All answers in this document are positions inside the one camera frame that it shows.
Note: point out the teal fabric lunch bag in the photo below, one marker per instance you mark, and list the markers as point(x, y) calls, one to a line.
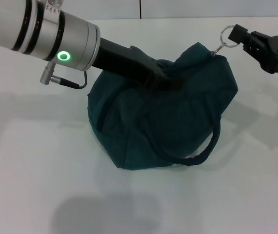
point(165, 122)

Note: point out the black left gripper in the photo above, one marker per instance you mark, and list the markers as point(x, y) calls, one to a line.
point(129, 63)

